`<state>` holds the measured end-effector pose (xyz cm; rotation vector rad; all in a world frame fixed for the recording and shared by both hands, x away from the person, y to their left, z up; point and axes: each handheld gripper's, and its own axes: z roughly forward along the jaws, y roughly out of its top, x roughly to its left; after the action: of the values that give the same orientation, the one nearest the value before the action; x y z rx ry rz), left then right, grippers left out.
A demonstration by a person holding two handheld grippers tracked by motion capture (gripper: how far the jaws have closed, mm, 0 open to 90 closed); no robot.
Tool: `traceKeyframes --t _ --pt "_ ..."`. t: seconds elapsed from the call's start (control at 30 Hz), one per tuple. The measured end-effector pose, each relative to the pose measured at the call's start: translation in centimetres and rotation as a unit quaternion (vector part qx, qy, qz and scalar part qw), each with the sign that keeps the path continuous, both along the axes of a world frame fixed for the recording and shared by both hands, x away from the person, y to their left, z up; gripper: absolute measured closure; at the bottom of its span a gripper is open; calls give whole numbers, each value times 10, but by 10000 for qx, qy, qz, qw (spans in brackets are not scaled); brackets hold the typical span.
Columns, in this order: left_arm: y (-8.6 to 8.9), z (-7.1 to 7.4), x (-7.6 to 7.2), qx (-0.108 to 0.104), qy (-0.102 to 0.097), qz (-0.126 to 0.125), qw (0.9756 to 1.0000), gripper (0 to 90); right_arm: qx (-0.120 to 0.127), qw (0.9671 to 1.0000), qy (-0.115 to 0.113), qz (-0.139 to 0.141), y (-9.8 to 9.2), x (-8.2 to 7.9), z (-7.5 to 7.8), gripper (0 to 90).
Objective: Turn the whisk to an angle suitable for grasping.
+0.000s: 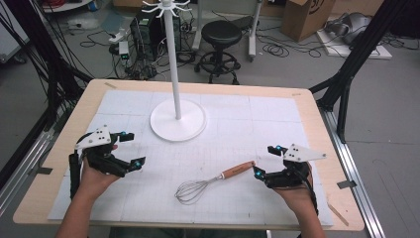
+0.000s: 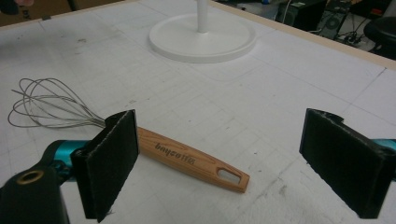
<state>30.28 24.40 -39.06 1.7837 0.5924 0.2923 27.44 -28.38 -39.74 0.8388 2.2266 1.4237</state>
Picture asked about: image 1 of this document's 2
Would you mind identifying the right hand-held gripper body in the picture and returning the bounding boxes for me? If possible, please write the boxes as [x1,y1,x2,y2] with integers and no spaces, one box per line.
[262,143,328,190]

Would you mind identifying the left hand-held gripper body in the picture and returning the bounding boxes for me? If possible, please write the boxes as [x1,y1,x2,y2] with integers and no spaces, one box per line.
[74,124,129,179]

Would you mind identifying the white rack stand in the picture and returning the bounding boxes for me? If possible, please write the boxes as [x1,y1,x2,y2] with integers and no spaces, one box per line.
[142,0,208,143]

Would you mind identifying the wire whisk with wooden handle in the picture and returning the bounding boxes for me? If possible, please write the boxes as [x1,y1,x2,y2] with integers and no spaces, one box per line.
[173,160,258,206]

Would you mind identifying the person's right hand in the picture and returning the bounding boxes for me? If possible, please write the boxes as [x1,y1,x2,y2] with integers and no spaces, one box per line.
[272,161,319,215]

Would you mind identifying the person's left hand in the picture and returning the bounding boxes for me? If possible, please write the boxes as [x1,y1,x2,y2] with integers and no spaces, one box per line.
[78,144,121,201]

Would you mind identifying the white grid mat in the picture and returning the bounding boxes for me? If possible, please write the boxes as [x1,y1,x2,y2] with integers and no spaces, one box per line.
[48,89,334,228]

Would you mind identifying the thin wooden stick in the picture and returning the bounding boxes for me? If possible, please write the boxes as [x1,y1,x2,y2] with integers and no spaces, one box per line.
[326,201,350,228]

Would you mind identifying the person's dark trousers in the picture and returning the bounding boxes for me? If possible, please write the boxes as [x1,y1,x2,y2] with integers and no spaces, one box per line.
[108,227,269,238]

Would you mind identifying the white adapter with green light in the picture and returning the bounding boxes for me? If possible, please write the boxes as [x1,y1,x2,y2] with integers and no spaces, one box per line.
[117,41,131,61]

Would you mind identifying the white power strip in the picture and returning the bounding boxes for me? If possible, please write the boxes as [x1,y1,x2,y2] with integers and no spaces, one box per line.
[108,27,129,45]

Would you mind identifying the black computer tower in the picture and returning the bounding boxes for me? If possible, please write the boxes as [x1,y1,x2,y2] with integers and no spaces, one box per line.
[129,7,183,62]

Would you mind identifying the white stand leg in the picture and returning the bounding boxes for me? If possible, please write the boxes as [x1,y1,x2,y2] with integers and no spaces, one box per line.
[247,0,263,62]
[192,0,203,52]

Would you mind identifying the black round stool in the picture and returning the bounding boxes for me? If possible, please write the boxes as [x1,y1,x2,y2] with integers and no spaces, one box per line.
[193,20,244,85]

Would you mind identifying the white flat board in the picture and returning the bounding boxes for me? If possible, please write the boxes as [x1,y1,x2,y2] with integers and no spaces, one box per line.
[316,29,393,60]

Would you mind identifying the cardboard box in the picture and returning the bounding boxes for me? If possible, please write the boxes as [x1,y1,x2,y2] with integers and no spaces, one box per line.
[280,0,339,44]

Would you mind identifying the round white table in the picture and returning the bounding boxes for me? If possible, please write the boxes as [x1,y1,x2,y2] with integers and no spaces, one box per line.
[41,0,94,14]

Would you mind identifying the white cabinet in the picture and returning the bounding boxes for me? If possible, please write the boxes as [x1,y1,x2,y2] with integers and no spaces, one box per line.
[0,0,32,64]

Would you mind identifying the grey headset device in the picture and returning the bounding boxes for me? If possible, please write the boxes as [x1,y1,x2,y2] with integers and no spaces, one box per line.
[324,12,373,47]

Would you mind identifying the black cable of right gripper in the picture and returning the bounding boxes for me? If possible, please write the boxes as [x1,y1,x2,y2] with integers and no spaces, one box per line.
[304,163,320,217]

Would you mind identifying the aluminium rail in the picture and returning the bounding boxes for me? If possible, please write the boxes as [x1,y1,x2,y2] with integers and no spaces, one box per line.
[0,128,56,216]
[317,106,386,238]

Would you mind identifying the black metal frame strut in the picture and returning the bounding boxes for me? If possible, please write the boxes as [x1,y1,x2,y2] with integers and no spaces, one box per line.
[0,0,95,191]
[308,0,420,145]

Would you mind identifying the black coiled floor cable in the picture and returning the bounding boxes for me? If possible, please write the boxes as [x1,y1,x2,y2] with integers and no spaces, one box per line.
[262,42,291,59]

